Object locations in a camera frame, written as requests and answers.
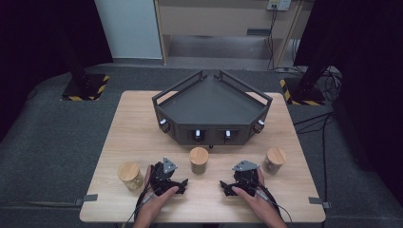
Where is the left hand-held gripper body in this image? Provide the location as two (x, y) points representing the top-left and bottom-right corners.
(148, 157), (179, 196)

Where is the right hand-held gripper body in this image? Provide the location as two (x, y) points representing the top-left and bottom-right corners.
(232, 160), (264, 198)

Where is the glass jar of yellow beans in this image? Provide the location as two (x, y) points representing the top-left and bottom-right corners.
(117, 161), (145, 192)

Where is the glass jar of green beans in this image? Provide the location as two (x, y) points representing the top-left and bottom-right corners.
(188, 146), (210, 176)

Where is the glass jar of dark grains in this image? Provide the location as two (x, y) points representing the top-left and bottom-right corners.
(262, 146), (288, 176)

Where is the black corner shelf rack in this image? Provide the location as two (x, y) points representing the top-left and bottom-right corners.
(151, 69), (274, 150)

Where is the person's left hand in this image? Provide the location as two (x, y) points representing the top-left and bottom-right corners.
(138, 164), (181, 220)

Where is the person's right hand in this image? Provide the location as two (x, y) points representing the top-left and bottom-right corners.
(231, 167), (280, 222)

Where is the gray tape strip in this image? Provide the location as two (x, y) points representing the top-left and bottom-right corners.
(308, 196), (332, 210)
(74, 193), (99, 206)

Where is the black stand with striped base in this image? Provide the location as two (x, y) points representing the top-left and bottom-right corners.
(60, 31), (110, 103)
(278, 47), (337, 106)

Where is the white cabinet panel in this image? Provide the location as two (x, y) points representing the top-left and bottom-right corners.
(93, 0), (163, 60)

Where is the wooden cabinet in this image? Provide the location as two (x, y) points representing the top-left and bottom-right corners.
(154, 0), (316, 67)

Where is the white power strip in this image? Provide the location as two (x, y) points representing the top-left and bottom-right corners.
(266, 0), (291, 11)

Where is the dark curtain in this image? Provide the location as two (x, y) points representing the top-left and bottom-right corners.
(0, 0), (114, 143)
(294, 0), (403, 207)

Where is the left hand-held gripper cable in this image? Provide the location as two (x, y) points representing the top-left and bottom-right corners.
(125, 184), (154, 228)

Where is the hand-held gripper cable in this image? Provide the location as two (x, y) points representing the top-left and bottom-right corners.
(125, 184), (154, 228)
(253, 184), (295, 228)

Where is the right hand-held gripper cable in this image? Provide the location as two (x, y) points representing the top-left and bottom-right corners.
(253, 184), (295, 228)

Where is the long black floor cable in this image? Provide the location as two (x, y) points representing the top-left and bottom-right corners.
(293, 111), (336, 204)

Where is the tangled black cable bundle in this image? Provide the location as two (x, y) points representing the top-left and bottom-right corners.
(320, 66), (343, 103)

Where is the black power cable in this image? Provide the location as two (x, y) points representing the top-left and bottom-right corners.
(266, 6), (280, 71)

